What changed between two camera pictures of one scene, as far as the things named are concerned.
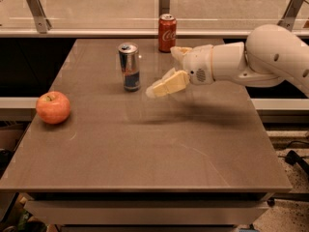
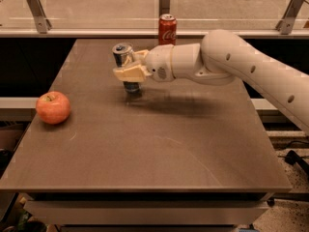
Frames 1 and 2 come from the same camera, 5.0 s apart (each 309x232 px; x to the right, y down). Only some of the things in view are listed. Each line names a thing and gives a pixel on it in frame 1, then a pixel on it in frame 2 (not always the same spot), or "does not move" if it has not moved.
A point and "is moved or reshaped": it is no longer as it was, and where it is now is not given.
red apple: x=53 y=107 does not move
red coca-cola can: x=167 y=32 does not move
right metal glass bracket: x=293 y=9 does not move
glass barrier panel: x=136 y=7 does not move
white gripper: x=198 y=64 -> x=158 y=63
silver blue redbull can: x=129 y=64 is moved or reshaped
